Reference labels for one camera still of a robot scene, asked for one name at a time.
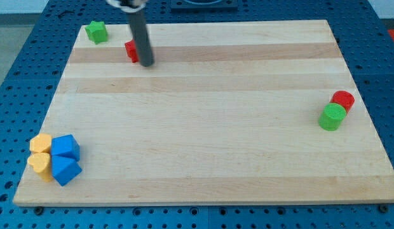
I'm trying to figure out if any white ring rod mount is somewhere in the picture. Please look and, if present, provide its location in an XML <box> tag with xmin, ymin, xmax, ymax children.
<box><xmin>105</xmin><ymin>0</ymin><xmax>148</xmax><ymax>13</ymax></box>

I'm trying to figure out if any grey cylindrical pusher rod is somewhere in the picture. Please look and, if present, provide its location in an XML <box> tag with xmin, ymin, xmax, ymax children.
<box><xmin>128</xmin><ymin>10</ymin><xmax>154</xmax><ymax>67</ymax></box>

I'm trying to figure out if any red block behind rod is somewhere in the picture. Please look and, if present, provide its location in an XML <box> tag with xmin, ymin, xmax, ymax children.
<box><xmin>125</xmin><ymin>40</ymin><xmax>139</xmax><ymax>63</ymax></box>

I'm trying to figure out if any green star block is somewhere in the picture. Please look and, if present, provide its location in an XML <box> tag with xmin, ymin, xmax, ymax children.
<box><xmin>85</xmin><ymin>21</ymin><xmax>108</xmax><ymax>45</ymax></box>

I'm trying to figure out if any light wooden board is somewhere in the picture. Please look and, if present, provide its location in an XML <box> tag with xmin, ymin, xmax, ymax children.
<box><xmin>13</xmin><ymin>20</ymin><xmax>394</xmax><ymax>207</ymax></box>

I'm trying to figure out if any blue cube block upper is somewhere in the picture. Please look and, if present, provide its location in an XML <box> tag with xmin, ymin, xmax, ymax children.
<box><xmin>51</xmin><ymin>134</ymin><xmax>80</xmax><ymax>162</ymax></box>

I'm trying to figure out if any yellow pentagon block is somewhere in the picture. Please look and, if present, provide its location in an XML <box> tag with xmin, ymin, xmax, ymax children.
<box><xmin>29</xmin><ymin>133</ymin><xmax>53</xmax><ymax>154</ymax></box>

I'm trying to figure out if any blue triangle block lower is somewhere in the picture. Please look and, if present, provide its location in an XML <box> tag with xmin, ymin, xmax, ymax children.
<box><xmin>51</xmin><ymin>156</ymin><xmax>82</xmax><ymax>186</ymax></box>

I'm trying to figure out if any yellow heart block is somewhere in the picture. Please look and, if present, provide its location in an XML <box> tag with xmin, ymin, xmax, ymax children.
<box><xmin>27</xmin><ymin>153</ymin><xmax>53</xmax><ymax>183</ymax></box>

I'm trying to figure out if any green cylinder block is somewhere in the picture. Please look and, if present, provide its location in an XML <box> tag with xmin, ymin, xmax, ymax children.
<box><xmin>318</xmin><ymin>103</ymin><xmax>347</xmax><ymax>131</ymax></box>

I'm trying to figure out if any red cylinder block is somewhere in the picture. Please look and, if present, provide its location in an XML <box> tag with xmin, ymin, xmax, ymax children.
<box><xmin>330</xmin><ymin>90</ymin><xmax>355</xmax><ymax>113</ymax></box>

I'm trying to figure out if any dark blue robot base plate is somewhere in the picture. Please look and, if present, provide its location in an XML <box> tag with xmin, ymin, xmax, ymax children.
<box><xmin>169</xmin><ymin>0</ymin><xmax>238</xmax><ymax>11</ymax></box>

